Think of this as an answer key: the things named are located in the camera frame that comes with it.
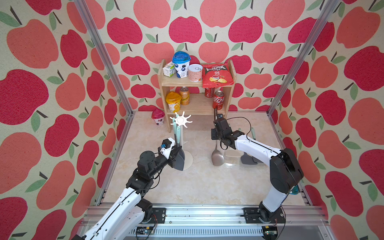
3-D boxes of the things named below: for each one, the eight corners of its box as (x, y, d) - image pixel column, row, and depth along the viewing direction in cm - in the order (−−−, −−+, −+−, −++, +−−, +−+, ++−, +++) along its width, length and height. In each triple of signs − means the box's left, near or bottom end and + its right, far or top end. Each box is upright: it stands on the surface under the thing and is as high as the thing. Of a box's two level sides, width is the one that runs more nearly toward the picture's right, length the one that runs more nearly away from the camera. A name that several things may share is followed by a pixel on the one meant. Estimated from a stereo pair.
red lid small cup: (153, 126, 114) (150, 117, 106) (155, 117, 120) (153, 108, 112) (163, 126, 114) (161, 117, 106) (164, 117, 120) (163, 108, 112)
